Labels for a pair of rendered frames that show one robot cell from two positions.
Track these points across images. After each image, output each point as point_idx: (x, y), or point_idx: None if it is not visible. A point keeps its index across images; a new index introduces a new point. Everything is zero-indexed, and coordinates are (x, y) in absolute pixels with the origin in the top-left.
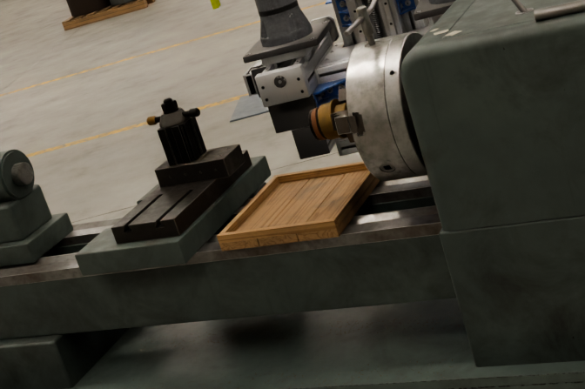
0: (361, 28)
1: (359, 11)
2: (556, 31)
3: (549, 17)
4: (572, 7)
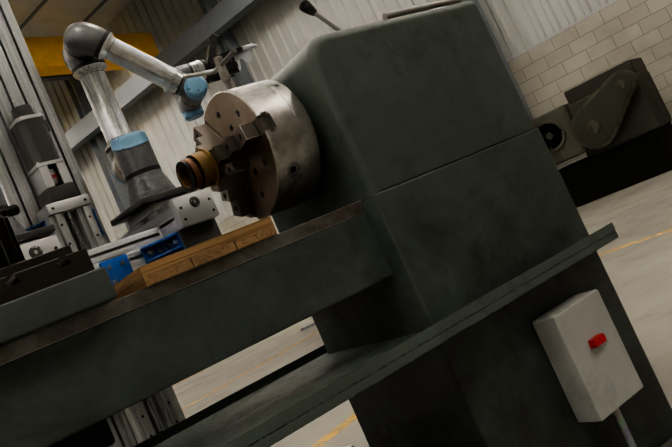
0: (70, 240)
1: (219, 57)
2: (408, 19)
3: (395, 17)
4: (406, 9)
